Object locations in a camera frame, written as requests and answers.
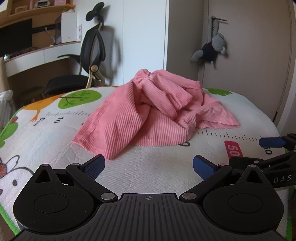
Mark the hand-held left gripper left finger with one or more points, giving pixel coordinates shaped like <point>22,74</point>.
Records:
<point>94,165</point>

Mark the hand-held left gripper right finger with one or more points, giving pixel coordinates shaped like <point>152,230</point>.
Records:
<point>204,168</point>

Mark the printed cartoon blanket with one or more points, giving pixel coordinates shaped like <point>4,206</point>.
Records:
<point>57,139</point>

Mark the pink ribbed garment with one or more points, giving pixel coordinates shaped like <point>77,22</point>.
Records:
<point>138,120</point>

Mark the white box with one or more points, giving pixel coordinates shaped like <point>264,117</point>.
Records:
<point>69,27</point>

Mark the black office chair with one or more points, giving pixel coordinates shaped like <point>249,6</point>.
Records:
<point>92,46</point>

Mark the grey plush toy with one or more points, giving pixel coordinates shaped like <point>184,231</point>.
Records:
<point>210,51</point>

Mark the dark keyboard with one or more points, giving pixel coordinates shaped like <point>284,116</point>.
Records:
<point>23,51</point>

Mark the white and wood desk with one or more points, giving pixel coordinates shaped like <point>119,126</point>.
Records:
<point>34,56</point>

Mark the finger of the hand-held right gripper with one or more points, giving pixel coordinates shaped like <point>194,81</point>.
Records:
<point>271,142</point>
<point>240,161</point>

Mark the beige wardrobe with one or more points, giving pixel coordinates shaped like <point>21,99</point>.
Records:
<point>185,27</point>

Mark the wooden wall shelf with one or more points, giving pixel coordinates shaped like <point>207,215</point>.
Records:
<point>34,11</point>

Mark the black monitor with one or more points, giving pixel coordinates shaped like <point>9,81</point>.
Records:
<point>13,37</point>

